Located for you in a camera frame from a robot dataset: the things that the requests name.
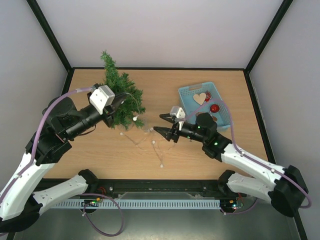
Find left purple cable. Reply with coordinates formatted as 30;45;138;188
0;86;125;237

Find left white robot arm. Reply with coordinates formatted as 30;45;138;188
0;93;127;234

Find black frame rail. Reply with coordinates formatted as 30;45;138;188
30;178;291;197

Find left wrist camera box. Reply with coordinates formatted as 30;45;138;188
89;85;115;115

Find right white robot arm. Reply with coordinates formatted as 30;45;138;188
153;113;309;218

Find fairy light string white beads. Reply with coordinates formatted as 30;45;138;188
119;92;164;169

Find light blue plastic basket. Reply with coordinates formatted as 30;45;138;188
178;82;230;131

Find wooden heart ornament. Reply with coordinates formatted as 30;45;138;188
193;92;207;106

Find small green christmas tree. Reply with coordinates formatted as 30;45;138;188
100;50;146;130

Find white cable duct rail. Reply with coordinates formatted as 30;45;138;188
59;199;221;210

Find red ball ornament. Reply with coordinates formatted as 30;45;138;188
210;104;220;113

